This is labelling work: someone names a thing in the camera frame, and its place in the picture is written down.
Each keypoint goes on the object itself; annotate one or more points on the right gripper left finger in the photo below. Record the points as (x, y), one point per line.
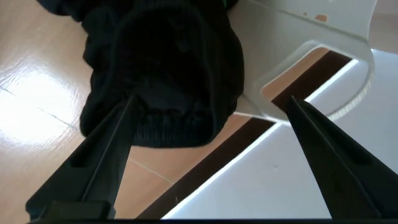
(102, 161)

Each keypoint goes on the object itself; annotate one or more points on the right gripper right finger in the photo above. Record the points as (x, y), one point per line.
(348, 174)

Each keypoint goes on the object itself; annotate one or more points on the black knitted shorts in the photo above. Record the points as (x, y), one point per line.
(161, 68)

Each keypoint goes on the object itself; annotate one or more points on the white laundry basket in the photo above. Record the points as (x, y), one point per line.
(280, 37)

